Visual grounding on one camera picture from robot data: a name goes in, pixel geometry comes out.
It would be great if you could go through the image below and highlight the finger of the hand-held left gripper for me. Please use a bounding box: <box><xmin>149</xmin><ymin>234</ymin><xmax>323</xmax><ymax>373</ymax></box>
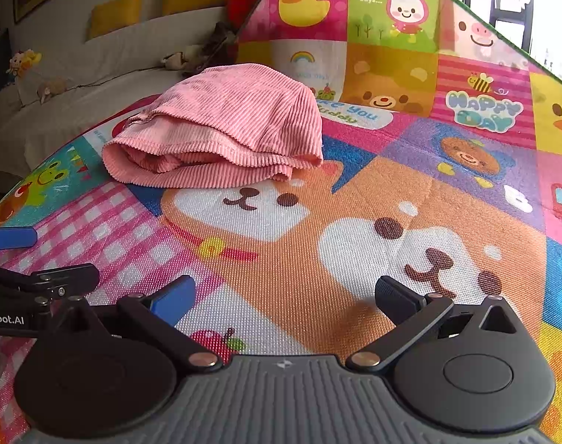
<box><xmin>0</xmin><ymin>263</ymin><xmax>100</xmax><ymax>304</ymax></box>
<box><xmin>0</xmin><ymin>226</ymin><xmax>38</xmax><ymax>251</ymax></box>

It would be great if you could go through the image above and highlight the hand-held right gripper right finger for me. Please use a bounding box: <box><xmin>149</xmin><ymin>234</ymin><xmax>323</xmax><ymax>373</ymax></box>
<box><xmin>346</xmin><ymin>276</ymin><xmax>519</xmax><ymax>371</ymax></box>

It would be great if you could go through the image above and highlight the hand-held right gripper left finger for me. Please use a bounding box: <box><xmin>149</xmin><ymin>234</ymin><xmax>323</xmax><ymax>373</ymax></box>
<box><xmin>59</xmin><ymin>274</ymin><xmax>221</xmax><ymax>371</ymax></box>

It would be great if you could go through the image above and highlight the pink ribbed garment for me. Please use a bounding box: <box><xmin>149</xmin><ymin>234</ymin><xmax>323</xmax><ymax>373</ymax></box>
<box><xmin>101</xmin><ymin>62</ymin><xmax>324</xmax><ymax>189</ymax></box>

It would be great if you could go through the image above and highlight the colourful cartoon play mat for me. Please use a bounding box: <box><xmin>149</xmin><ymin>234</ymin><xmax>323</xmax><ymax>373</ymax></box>
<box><xmin>0</xmin><ymin>0</ymin><xmax>562</xmax><ymax>444</ymax></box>

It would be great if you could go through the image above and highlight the small tan plush toy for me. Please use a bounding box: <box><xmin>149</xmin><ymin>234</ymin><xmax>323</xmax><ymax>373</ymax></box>
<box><xmin>37</xmin><ymin>80</ymin><xmax>69</xmax><ymax>103</ymax></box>

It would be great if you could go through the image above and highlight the small yellow plush toy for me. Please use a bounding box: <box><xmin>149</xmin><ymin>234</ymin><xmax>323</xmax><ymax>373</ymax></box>
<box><xmin>6</xmin><ymin>48</ymin><xmax>43</xmax><ymax>77</ymax></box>

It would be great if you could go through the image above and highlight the white sofa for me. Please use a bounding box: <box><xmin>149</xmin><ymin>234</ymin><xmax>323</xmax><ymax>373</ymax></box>
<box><xmin>0</xmin><ymin>4</ymin><xmax>245</xmax><ymax>195</ymax></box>

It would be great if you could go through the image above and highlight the beige plush toy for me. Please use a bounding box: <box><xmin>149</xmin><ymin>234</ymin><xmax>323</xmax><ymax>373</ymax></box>
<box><xmin>162</xmin><ymin>45</ymin><xmax>203</xmax><ymax>75</ymax></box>

